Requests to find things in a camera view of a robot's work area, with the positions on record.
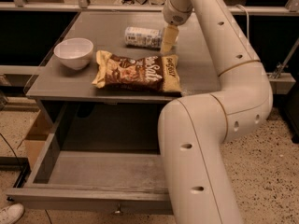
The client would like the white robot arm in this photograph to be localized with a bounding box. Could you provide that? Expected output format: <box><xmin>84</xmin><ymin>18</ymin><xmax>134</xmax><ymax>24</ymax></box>
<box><xmin>158</xmin><ymin>0</ymin><xmax>273</xmax><ymax>224</ymax></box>

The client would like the white ceramic bowl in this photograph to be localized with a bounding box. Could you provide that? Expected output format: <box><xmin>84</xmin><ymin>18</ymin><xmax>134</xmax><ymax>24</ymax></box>
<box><xmin>54</xmin><ymin>38</ymin><xmax>93</xmax><ymax>70</ymax></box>

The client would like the white sneaker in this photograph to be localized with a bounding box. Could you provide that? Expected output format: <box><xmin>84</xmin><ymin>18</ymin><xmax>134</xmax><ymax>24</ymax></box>
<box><xmin>0</xmin><ymin>203</ymin><xmax>24</xmax><ymax>224</ymax></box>

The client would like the metal railing frame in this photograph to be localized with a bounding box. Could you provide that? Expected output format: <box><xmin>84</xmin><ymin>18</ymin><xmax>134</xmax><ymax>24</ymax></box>
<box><xmin>0</xmin><ymin>0</ymin><xmax>299</xmax><ymax>17</ymax></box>

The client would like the black floor cable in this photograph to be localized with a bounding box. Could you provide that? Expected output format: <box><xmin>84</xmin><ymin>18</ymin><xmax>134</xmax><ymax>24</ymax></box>
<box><xmin>0</xmin><ymin>133</ymin><xmax>24</xmax><ymax>173</ymax></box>

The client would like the white cable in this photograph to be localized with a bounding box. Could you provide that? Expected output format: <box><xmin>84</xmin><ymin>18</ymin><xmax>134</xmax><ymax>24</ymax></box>
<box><xmin>235</xmin><ymin>4</ymin><xmax>250</xmax><ymax>30</ymax></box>

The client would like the brown yellow chip bag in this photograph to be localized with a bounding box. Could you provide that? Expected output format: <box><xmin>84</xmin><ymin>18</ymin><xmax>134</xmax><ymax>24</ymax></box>
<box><xmin>93</xmin><ymin>50</ymin><xmax>181</xmax><ymax>93</ymax></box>

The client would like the open grey top drawer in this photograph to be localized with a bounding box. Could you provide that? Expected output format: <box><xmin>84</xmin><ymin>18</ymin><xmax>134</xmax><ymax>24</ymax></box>
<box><xmin>7</xmin><ymin>103</ymin><xmax>172</xmax><ymax>215</ymax></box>

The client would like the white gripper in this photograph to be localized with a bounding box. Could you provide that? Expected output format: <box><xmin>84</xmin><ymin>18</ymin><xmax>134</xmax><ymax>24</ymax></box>
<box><xmin>161</xmin><ymin>0</ymin><xmax>192</xmax><ymax>53</ymax></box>

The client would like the cardboard box on floor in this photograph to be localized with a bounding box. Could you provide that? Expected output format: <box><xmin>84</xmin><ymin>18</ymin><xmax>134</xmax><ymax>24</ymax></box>
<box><xmin>20</xmin><ymin>111</ymin><xmax>51</xmax><ymax>169</ymax></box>

